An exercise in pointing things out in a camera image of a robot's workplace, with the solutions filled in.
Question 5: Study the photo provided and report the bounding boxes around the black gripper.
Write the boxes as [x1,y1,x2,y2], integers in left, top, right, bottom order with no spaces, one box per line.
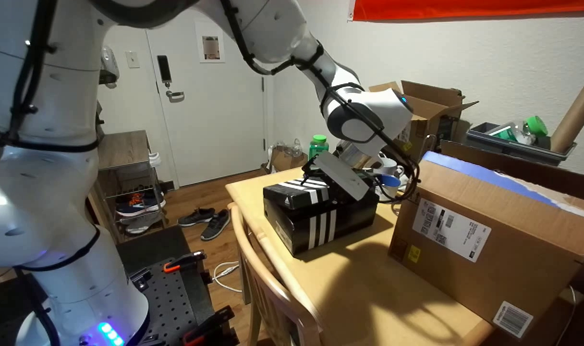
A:
[302,158,337,189]

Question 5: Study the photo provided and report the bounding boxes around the black white-striped shoe box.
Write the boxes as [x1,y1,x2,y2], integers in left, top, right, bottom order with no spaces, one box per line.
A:
[262,178,381,260]

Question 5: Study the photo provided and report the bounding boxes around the dark shoe on floor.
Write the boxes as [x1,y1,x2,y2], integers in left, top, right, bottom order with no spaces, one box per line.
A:
[201,210,235,245]
[178,206,218,229]

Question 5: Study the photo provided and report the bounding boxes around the large open cardboard box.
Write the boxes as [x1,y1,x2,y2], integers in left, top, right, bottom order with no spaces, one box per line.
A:
[368,80,481,162]

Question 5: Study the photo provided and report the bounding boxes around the wooden shoe rack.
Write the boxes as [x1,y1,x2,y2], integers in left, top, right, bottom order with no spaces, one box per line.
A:
[89,129,174,245]

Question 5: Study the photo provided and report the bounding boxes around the Amazon cardboard box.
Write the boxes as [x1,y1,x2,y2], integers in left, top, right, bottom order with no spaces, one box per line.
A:
[387,151,584,343]

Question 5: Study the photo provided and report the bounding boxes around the green lidded jar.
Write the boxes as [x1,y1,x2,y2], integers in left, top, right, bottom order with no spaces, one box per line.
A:
[308,133,331,162]

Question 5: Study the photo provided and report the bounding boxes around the brown basket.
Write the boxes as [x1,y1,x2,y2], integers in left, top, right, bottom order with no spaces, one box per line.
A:
[270,145,312,174]

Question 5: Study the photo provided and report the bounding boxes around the white bowl-shaped cup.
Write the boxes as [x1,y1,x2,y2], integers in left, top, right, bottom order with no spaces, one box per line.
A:
[375,154,402,178]

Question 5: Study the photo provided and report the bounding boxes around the blue cup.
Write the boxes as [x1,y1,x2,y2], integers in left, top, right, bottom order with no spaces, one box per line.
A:
[379,174,404,191]

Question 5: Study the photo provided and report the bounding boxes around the white door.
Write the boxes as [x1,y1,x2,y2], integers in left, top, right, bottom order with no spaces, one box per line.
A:
[145,12,270,189]

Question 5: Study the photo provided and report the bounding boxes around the brown wooden chair back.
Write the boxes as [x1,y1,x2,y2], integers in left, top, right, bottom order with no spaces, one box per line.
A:
[229,203,324,346]

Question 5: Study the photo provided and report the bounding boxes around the red black clamp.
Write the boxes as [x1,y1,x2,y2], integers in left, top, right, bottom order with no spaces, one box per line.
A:
[162,251,208,278]
[183,306,241,346]

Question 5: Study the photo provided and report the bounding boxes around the small photo on door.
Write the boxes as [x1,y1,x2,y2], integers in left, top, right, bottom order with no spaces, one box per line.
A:
[201,35,224,64]

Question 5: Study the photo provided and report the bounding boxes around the sneakers with orange accents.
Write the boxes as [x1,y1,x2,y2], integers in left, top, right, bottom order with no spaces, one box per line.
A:
[116,191,168,237]

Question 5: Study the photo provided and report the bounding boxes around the black door lock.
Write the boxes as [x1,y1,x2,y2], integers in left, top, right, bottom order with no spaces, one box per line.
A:
[156,55,174,85]

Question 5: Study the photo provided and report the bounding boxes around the green plastic item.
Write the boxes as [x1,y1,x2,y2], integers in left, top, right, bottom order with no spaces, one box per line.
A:
[523,114,552,139]

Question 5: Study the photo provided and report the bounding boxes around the cardboard tube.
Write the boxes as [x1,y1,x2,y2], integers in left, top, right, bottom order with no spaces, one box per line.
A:
[550,83,584,156]

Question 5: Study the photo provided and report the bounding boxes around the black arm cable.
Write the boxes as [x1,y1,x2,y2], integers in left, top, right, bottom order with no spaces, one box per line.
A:
[322,81,424,204]

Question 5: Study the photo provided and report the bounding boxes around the white floor cable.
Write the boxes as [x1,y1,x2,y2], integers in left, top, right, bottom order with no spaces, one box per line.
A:
[212,258,245,297]

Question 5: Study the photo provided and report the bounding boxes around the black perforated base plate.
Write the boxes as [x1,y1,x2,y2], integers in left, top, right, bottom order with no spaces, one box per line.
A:
[116,228,243,346]

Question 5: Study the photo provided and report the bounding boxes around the red wall banner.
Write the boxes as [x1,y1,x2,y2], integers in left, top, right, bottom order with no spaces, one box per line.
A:
[351,0,584,24]

